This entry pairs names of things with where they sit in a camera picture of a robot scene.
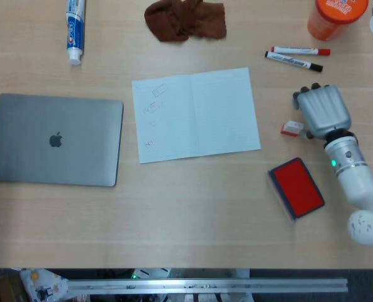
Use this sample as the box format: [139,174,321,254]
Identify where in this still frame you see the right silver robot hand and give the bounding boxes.
[292,82,354,142]

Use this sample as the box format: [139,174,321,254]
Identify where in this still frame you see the small red white stamp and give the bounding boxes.
[280,120,305,137]

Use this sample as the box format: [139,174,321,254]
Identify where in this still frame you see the black whiteboard marker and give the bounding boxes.
[264,51,324,73]

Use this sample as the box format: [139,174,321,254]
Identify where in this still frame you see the red whiteboard marker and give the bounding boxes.
[270,46,331,57]

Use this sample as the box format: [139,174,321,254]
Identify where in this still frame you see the red ink pad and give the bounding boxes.
[267,157,326,223]

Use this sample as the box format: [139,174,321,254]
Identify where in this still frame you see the open lined notebook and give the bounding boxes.
[131,67,262,164]

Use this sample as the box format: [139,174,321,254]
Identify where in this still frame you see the brown crumpled cloth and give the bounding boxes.
[143,0,228,43]

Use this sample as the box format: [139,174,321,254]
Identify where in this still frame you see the orange lidded canister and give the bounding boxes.
[306,0,370,42]

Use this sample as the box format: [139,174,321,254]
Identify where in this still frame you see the white blue toothpaste tube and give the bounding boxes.
[65,0,87,66]

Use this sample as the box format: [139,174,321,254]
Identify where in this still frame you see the grey closed laptop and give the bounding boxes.
[0,92,125,187]

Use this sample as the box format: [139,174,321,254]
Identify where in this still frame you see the printed plastic bag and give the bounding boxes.
[19,268,70,302]

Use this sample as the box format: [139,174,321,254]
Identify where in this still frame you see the aluminium profile rail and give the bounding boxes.
[67,277,349,296]

